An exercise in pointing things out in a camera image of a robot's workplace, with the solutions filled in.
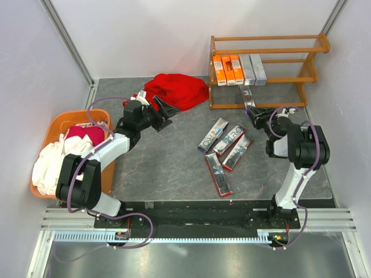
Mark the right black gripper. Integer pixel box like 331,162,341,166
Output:
247,105,278,140

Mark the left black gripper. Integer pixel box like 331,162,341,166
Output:
136,96,180,132

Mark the purple R&O box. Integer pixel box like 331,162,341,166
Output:
198,118,229,153
239,85,256,114

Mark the red r&o box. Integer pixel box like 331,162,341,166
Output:
222,134,253,171
205,152,233,197
213,124,246,157

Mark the silver toothpaste box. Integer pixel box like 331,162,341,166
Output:
239,54,256,86
250,54,267,86

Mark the orange toothpaste box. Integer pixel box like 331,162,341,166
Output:
230,55,245,85
213,55,227,86

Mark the orange toothpaste box windowed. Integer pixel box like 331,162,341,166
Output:
221,56,235,86

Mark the orange toothpaste box top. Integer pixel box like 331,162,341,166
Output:
230,55,245,85

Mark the red R&O box bottom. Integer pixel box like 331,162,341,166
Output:
205,152,233,197

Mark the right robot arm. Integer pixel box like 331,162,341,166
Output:
246,106,330,229

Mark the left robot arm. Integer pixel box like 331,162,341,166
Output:
56,94,181,228

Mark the wooden two-tier shelf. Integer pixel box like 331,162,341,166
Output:
208,33,330,109

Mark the red cloth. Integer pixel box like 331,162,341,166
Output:
122,72,209,113

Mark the magenta cloth in basket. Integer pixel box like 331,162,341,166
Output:
66,125,105,147

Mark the orange plastic basket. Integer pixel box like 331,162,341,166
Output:
42,109,115,195

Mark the white cloth in basket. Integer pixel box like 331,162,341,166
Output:
31,134,93,195

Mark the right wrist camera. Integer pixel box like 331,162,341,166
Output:
281,106,299,117

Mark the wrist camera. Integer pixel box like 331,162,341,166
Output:
281,106,299,117
136,90,150,105

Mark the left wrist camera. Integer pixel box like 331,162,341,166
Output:
136,90,150,105

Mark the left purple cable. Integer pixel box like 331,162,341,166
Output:
53,97,154,264

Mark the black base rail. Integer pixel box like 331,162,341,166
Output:
94,200,299,237

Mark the grey cable duct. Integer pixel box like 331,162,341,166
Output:
53,231,274,244

